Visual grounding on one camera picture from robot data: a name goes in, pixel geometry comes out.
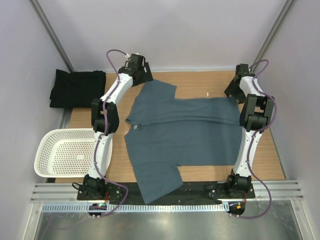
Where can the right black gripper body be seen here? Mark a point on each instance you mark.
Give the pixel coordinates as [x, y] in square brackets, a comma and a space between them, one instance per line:
[235, 92]

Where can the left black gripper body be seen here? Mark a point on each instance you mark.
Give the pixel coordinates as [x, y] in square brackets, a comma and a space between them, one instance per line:
[144, 77]

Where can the blue-grey t shirt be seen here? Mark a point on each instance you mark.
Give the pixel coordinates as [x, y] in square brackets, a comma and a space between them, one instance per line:
[167, 132]

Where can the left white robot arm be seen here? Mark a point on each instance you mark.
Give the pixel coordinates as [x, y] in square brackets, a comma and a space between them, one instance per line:
[105, 122]

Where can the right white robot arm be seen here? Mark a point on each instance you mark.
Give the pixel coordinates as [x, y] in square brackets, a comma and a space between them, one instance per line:
[257, 114]

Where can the folded black t shirt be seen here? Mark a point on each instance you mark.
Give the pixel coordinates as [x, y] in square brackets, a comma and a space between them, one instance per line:
[77, 89]

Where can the white perforated plastic basket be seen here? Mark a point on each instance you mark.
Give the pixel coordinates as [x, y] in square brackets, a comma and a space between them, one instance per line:
[73, 153]

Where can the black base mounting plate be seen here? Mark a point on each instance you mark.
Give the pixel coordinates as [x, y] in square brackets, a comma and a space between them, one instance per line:
[189, 192]

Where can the right aluminium corner post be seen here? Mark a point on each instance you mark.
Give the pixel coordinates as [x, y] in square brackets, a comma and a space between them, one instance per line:
[280, 19]

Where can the aluminium corner post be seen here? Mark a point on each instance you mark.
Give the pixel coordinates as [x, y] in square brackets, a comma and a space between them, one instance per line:
[280, 19]
[52, 34]

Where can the left aluminium corner post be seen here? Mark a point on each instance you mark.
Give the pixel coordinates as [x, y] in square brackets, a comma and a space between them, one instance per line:
[52, 34]

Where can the white slotted cable duct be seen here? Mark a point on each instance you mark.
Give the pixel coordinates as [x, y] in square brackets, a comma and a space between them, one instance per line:
[104, 208]

